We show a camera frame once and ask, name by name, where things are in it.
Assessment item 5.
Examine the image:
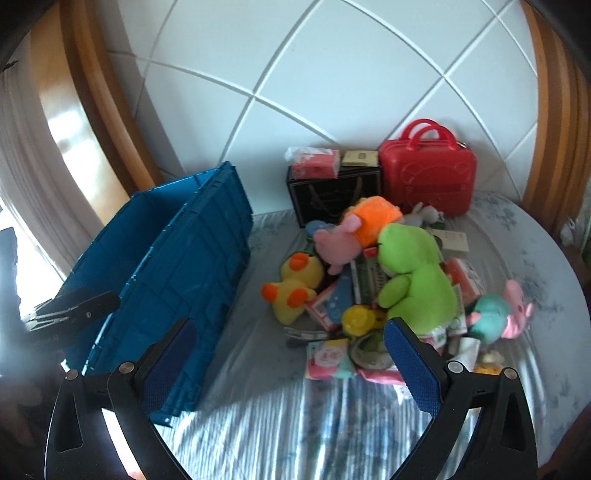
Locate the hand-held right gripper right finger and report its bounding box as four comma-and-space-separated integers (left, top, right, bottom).
383, 316, 539, 480

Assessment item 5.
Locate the black gift bag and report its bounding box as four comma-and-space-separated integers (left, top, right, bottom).
286, 165, 384, 229

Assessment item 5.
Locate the clear tape roll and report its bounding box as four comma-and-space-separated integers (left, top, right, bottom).
348, 332, 398, 370

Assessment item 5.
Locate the yellow toy cup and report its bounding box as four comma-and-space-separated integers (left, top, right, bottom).
342, 305, 384, 335

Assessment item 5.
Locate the blue plastic crate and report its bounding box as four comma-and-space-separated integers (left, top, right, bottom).
54, 161, 254, 428

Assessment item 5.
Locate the pink tissue packet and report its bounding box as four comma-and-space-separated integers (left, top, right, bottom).
305, 338, 356, 381

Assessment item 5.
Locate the yellow duck plush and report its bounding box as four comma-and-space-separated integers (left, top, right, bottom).
262, 251, 324, 324

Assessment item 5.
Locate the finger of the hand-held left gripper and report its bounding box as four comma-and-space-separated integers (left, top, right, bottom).
23, 290, 121, 333

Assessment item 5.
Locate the beige flat box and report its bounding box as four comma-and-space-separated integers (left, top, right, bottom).
341, 150, 380, 168

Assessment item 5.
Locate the green striped box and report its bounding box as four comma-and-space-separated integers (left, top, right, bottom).
351, 258, 393, 305

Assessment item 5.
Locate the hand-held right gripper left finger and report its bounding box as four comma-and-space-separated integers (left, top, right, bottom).
44, 316, 197, 480

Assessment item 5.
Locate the white padded headboard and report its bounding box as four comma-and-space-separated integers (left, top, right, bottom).
106, 0, 541, 217

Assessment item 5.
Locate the grey bunny plush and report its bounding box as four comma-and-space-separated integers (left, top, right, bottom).
406, 202, 445, 227

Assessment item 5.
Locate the red toy suitcase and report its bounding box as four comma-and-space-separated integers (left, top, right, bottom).
379, 119, 478, 217

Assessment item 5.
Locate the pink pig plush teal dress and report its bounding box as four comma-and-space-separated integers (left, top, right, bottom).
464, 279, 534, 344

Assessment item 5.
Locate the white curtain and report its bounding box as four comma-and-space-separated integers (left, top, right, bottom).
0, 60, 88, 278

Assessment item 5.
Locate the green frog plush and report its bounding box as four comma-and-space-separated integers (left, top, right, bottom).
376, 223, 458, 335

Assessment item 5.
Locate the wooden bed frame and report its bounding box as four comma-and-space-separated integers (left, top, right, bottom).
34, 0, 591, 232

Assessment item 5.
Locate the pink pig plush orange dress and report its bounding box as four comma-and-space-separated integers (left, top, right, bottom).
313, 196, 403, 275

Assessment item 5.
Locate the white small box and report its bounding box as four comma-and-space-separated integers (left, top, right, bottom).
434, 230, 469, 257

